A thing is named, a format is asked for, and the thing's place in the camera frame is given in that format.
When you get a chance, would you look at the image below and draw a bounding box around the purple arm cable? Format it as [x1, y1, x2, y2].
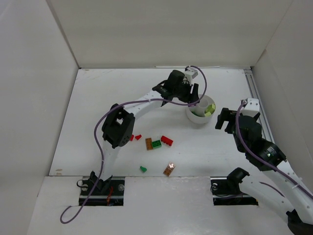
[60, 65, 208, 225]
[235, 99, 313, 200]

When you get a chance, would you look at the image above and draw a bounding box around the aluminium rail right edge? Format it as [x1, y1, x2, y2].
[244, 69, 275, 143]

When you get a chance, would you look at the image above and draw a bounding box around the orange-brown long lego plate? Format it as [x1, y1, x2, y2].
[145, 138, 153, 151]

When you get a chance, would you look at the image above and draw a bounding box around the pale yellow-green lego brick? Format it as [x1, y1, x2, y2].
[204, 103, 216, 117]

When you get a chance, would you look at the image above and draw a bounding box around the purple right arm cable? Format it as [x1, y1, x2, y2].
[235, 99, 313, 200]

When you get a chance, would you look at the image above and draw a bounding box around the green 2x2 lego brick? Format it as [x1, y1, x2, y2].
[152, 140, 162, 149]

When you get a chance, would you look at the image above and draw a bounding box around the red long lego brick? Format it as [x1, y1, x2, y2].
[160, 136, 174, 146]

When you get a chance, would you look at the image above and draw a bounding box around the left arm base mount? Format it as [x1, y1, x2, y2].
[76, 172, 125, 207]

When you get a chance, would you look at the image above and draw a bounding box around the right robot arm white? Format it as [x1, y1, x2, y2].
[215, 104, 313, 235]

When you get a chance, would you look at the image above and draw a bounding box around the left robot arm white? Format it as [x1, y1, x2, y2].
[89, 67, 200, 194]

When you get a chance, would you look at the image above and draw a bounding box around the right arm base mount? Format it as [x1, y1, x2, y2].
[210, 167, 259, 206]

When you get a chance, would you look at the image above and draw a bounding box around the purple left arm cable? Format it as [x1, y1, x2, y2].
[60, 65, 208, 225]

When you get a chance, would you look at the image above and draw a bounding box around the white round divided container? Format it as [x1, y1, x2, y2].
[185, 95, 215, 124]

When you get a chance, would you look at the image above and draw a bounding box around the small green lego piece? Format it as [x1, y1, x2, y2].
[140, 166, 147, 172]

